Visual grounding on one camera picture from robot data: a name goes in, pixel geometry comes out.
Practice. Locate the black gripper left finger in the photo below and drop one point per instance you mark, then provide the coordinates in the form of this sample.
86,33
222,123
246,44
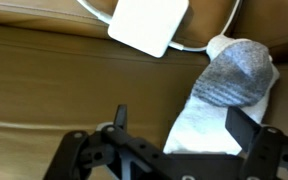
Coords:
84,146

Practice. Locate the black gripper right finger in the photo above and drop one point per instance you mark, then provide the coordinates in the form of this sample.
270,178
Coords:
264,150

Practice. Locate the white sock grey toe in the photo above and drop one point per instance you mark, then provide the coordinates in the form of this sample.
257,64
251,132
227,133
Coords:
230,76

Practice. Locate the brown leather sofa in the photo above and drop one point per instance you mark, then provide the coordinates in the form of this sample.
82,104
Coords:
67,83

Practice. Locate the white power adapter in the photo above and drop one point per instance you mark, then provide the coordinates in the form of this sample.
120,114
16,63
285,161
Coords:
147,23

